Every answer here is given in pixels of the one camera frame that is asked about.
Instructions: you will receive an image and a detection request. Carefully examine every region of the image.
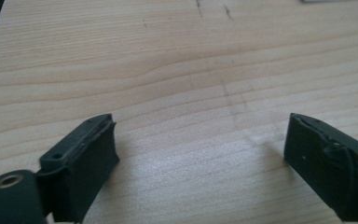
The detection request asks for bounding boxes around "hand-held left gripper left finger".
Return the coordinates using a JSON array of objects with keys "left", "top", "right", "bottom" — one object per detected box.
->
[{"left": 35, "top": 113, "right": 121, "bottom": 224}]

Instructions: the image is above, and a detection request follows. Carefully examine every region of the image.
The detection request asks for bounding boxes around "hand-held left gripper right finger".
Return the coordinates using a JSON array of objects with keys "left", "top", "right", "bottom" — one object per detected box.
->
[{"left": 283, "top": 112, "right": 358, "bottom": 223}]

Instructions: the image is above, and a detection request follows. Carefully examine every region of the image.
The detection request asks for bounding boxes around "grey flat object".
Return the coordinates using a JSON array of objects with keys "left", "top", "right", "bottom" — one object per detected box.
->
[{"left": 300, "top": 0, "right": 355, "bottom": 4}]

